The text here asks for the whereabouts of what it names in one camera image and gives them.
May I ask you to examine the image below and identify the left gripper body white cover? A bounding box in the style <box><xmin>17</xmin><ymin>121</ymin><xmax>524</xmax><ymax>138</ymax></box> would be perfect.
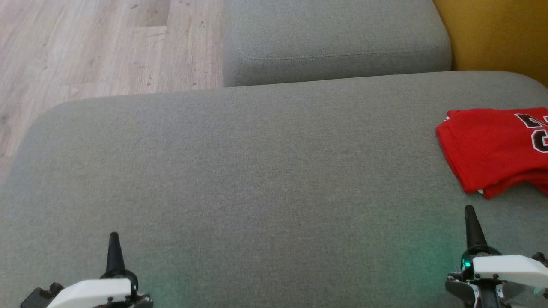
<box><xmin>47</xmin><ymin>273</ymin><xmax>153</xmax><ymax>308</ymax></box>

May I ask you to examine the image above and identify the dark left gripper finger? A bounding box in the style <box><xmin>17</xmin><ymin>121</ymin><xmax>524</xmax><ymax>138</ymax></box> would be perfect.
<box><xmin>106</xmin><ymin>232</ymin><xmax>116</xmax><ymax>275</ymax></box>
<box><xmin>115</xmin><ymin>232</ymin><xmax>125</xmax><ymax>275</ymax></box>

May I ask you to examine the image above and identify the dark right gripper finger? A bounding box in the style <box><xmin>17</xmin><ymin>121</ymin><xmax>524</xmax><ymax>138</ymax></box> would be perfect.
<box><xmin>465</xmin><ymin>205</ymin><xmax>474</xmax><ymax>253</ymax></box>
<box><xmin>470</xmin><ymin>205</ymin><xmax>488</xmax><ymax>251</ymax></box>

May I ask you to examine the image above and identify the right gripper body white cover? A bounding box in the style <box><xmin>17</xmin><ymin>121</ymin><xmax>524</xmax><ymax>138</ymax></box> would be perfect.
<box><xmin>445</xmin><ymin>246</ymin><xmax>548</xmax><ymax>308</ymax></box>

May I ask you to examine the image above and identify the red jersey shirt with lettering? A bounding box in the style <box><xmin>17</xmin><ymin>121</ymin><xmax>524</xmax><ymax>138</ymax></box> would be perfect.
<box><xmin>436</xmin><ymin>107</ymin><xmax>548</xmax><ymax>194</ymax></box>

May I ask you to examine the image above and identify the large grey sofa seat cushion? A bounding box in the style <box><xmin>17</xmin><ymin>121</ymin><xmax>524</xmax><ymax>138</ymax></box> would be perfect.
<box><xmin>0</xmin><ymin>71</ymin><xmax>548</xmax><ymax>308</ymax></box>

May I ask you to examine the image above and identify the mustard yellow panel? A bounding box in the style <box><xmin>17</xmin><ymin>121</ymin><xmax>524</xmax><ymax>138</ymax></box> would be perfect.
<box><xmin>432</xmin><ymin>0</ymin><xmax>548</xmax><ymax>88</ymax></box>

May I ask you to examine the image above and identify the small grey sofa cushion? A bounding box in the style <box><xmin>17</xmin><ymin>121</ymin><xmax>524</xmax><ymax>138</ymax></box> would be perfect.
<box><xmin>223</xmin><ymin>0</ymin><xmax>452</xmax><ymax>87</ymax></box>

